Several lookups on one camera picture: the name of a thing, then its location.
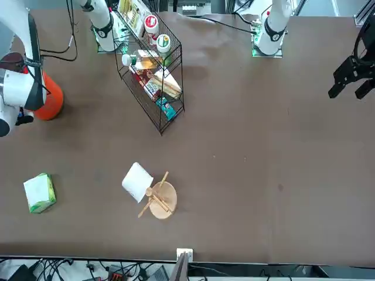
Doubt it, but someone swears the red white cookie box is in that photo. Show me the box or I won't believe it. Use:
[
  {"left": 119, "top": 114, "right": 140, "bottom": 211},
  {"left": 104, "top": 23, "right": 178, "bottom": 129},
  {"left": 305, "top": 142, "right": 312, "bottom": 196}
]
[{"left": 128, "top": 64, "right": 162, "bottom": 102}]

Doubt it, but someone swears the green lid white jar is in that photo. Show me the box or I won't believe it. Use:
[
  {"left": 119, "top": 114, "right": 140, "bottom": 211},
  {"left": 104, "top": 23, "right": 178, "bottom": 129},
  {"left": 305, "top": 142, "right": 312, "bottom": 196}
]
[{"left": 156, "top": 33, "right": 173, "bottom": 61}]

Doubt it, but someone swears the black wire shelf rack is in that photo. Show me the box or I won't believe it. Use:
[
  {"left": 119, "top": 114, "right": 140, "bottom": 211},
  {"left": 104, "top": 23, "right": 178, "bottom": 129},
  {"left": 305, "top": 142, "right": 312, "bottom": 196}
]
[{"left": 110, "top": 7, "right": 186, "bottom": 135}]

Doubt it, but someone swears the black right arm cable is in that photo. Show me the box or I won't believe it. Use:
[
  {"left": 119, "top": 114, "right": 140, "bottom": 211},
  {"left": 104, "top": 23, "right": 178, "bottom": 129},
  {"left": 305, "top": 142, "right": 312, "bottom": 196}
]
[{"left": 37, "top": 0, "right": 79, "bottom": 63}]

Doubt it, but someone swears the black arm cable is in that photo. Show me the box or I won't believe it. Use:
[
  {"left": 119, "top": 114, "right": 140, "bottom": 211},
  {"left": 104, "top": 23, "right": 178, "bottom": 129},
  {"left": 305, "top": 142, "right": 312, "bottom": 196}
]
[
  {"left": 353, "top": 22, "right": 375, "bottom": 59},
  {"left": 37, "top": 0, "right": 79, "bottom": 63}
]

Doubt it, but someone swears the orange round bin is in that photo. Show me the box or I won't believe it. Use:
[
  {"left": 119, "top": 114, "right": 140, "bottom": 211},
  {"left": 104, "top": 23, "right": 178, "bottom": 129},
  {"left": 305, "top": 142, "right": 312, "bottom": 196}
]
[{"left": 0, "top": 52, "right": 64, "bottom": 121}]

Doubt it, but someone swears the black cable across table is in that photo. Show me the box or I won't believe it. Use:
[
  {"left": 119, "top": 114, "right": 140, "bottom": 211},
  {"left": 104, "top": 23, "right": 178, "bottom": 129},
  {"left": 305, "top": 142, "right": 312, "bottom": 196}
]
[{"left": 187, "top": 14, "right": 255, "bottom": 32}]

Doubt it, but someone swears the aluminium camera post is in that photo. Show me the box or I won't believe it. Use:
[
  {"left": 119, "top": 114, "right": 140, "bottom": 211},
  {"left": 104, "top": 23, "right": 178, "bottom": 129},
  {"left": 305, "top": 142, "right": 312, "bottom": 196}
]
[{"left": 169, "top": 248, "right": 194, "bottom": 281}]

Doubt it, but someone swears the red black plug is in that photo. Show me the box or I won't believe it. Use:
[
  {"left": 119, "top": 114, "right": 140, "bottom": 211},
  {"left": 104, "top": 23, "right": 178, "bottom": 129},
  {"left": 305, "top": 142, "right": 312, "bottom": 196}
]
[{"left": 107, "top": 264, "right": 124, "bottom": 281}]

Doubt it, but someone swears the red lid white jar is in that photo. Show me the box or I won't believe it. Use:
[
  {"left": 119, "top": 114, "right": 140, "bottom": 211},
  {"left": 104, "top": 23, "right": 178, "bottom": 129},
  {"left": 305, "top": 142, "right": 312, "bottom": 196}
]
[{"left": 143, "top": 14, "right": 161, "bottom": 40}]

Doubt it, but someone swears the large black power brick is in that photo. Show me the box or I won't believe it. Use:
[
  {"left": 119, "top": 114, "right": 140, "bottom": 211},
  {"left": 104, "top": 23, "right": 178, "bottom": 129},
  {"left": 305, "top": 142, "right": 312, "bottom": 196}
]
[{"left": 5, "top": 264, "right": 36, "bottom": 281}]

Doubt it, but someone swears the teal snack packet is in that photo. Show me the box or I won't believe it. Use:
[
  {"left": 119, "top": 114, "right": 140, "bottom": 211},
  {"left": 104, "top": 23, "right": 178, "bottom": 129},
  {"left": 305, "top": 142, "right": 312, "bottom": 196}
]
[{"left": 155, "top": 97, "right": 177, "bottom": 121}]

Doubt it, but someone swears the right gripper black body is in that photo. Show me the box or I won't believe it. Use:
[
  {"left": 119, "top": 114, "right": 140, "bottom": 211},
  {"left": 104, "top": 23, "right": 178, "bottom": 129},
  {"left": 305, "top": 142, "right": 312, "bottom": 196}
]
[{"left": 15, "top": 107, "right": 35, "bottom": 126}]

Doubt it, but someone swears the grey power adapter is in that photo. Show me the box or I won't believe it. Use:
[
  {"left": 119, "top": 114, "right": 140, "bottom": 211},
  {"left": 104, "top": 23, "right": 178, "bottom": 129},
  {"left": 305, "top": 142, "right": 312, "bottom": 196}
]
[{"left": 151, "top": 265, "right": 170, "bottom": 281}]

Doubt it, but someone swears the aluminium frame profile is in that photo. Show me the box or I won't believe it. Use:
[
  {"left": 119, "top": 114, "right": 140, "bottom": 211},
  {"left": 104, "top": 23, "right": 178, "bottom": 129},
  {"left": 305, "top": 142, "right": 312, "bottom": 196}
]
[{"left": 353, "top": 0, "right": 375, "bottom": 28}]

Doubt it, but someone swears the wrapped triangle sandwich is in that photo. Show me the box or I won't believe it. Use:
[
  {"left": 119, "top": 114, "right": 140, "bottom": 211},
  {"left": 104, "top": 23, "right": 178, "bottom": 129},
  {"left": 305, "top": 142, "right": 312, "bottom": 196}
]
[{"left": 153, "top": 68, "right": 183, "bottom": 100}]

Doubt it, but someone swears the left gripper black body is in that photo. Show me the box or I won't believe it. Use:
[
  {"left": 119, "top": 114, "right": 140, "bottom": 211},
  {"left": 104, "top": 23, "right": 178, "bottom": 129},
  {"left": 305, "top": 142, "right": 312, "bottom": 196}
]
[{"left": 356, "top": 57, "right": 375, "bottom": 80}]

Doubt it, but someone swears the wooden mug tree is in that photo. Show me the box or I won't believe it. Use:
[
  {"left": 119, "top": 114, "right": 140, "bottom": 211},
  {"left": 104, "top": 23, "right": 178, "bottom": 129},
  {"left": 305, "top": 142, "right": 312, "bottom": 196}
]
[{"left": 137, "top": 171, "right": 178, "bottom": 220}]

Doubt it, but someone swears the green tissue pack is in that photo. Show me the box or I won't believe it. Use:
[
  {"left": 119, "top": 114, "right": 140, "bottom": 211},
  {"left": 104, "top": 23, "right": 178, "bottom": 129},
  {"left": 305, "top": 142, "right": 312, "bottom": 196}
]
[{"left": 23, "top": 172, "right": 57, "bottom": 214}]

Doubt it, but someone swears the long yellow white box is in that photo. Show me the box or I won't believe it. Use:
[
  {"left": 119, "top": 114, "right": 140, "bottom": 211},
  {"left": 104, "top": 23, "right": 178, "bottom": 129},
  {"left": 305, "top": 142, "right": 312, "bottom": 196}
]
[{"left": 118, "top": 0, "right": 147, "bottom": 37}]

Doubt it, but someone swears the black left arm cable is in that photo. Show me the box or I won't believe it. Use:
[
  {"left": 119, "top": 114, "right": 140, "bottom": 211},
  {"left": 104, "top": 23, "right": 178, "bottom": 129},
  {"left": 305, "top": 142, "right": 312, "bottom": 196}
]
[{"left": 353, "top": 22, "right": 375, "bottom": 59}]

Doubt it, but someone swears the small printed snack box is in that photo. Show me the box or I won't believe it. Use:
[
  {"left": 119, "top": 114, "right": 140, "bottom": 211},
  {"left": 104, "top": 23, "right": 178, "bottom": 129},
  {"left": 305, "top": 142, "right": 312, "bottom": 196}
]
[{"left": 137, "top": 49, "right": 161, "bottom": 61}]

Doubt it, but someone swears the white cap drink bottle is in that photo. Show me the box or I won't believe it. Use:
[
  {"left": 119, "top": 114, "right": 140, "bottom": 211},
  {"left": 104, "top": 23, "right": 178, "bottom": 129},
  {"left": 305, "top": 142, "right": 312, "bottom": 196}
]
[{"left": 121, "top": 53, "right": 163, "bottom": 70}]

